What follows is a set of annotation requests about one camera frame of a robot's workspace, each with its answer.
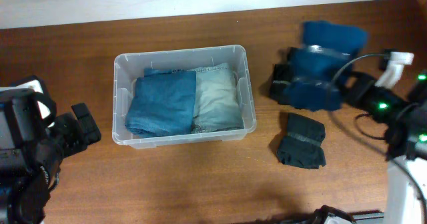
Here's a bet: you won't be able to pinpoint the teal blue taped garment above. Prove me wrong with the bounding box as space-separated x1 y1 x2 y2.
283 21 368 111

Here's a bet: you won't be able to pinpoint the dark blue jeans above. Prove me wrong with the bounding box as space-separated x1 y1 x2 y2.
125 69 196 138

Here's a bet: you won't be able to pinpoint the large black taped garment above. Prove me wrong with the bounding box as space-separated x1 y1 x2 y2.
269 47 297 105

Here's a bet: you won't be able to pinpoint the small black taped garment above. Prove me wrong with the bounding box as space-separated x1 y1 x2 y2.
276 113 326 169

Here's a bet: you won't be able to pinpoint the light blue jeans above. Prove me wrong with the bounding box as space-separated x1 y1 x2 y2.
191 63 244 133

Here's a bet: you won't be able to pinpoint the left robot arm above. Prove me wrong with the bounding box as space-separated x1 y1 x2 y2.
1 75 101 223

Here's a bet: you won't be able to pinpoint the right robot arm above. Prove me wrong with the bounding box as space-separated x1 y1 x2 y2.
340 71 426 223

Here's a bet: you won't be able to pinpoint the clear plastic storage bin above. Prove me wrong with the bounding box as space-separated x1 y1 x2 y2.
112 45 257 149

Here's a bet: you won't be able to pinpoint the black right camera cable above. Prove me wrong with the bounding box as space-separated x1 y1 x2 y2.
328 52 427 218

